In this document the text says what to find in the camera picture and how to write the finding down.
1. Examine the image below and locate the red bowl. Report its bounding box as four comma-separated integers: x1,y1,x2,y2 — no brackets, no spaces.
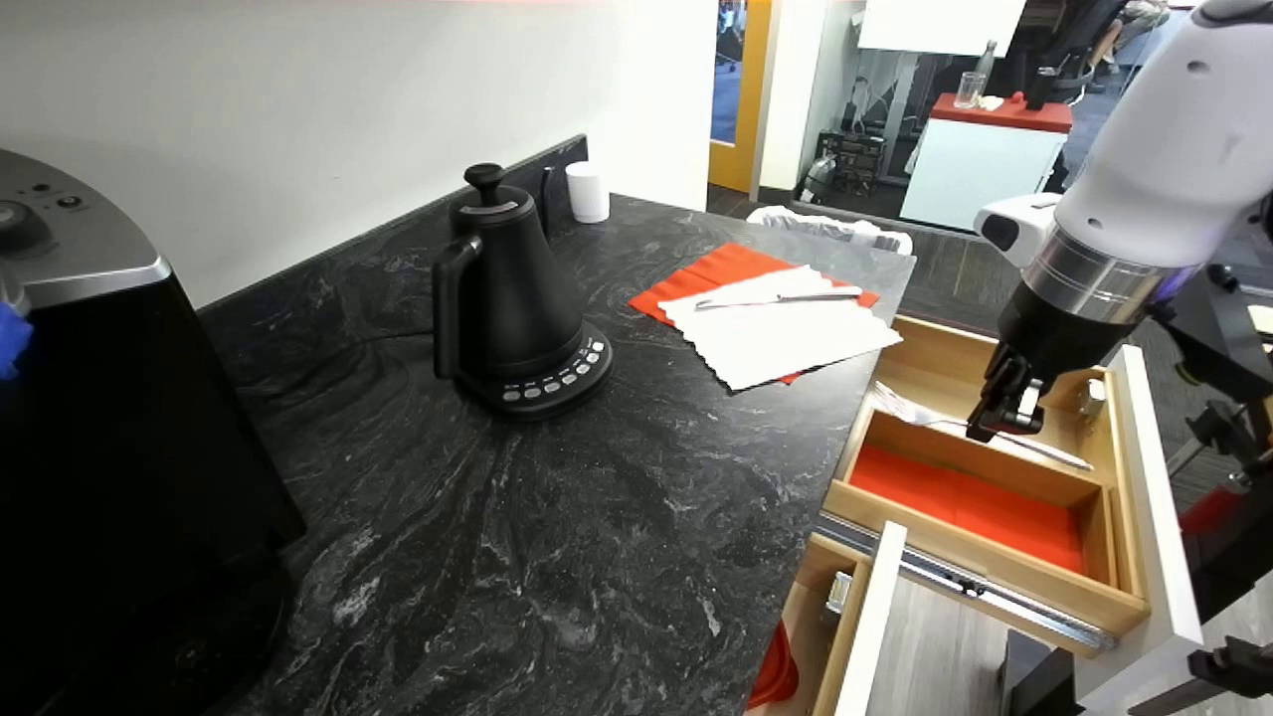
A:
746,622,804,713

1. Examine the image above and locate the white paper napkin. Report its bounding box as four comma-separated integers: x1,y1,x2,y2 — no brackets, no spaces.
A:
658,264,906,394

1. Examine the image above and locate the yellow door frame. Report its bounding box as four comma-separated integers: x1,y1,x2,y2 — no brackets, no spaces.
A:
708,0,780,192

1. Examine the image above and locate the white mug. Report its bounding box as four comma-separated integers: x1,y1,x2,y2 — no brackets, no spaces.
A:
561,158,613,227

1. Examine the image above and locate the orange drawer liner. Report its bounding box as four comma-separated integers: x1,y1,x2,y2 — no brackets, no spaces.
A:
848,443,1094,578

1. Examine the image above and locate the wooden segmented drawer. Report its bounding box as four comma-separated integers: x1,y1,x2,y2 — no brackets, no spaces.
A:
821,314,1206,659

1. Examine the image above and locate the white board panel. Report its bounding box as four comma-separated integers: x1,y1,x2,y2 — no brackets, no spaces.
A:
850,0,1029,61

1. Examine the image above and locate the black tripod stand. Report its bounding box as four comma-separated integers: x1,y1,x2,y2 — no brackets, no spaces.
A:
1171,272,1273,628

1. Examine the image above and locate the metal drawer slide rail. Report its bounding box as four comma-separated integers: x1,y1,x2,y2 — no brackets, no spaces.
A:
808,514,1119,654

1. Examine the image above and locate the black silver coffee machine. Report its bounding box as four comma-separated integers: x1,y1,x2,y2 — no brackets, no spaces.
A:
0,147,309,716

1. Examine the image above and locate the black electric kettle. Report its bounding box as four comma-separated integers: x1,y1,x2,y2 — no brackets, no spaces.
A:
431,158,618,422

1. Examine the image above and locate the blue glove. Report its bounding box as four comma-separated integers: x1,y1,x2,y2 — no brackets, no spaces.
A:
0,304,32,386

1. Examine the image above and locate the white fronted lower drawer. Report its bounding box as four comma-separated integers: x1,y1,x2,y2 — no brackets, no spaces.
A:
742,518,910,716

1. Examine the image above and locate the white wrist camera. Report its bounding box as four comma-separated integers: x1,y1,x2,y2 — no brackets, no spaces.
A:
970,195,1068,264

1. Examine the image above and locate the white cabinet red top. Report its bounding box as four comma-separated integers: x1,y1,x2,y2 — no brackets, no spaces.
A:
898,93,1077,231

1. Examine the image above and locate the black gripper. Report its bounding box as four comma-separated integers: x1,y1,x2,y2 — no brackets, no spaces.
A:
964,281,1134,447

